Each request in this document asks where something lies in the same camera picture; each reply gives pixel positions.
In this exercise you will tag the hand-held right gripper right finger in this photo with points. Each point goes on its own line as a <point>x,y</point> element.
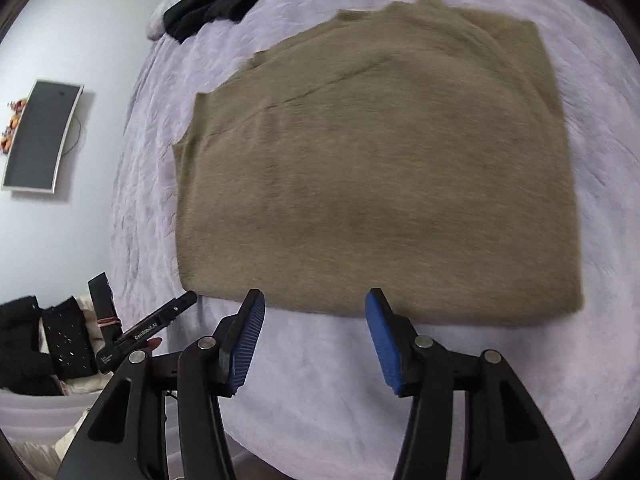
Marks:
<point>385,340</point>

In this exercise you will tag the white storage bin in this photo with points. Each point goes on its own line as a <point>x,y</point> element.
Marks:
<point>40,420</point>

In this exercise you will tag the black speckled clothes pile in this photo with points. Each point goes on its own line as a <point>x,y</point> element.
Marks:
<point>45,345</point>

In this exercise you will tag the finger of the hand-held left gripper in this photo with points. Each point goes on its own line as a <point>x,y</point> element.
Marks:
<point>175,305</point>
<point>102,300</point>

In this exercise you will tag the wall-mounted flat screen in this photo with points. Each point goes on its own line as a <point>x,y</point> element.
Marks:
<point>40,135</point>

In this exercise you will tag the lilac quilted blanket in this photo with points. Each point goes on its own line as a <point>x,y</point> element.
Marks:
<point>590,160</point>

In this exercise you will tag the brown knit sweater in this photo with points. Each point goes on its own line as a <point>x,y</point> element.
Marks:
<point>380,160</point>

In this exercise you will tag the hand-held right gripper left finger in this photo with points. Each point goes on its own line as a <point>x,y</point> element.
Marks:
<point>245,340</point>

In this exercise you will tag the orange wall decoration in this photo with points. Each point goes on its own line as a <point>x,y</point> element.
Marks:
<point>10,127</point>

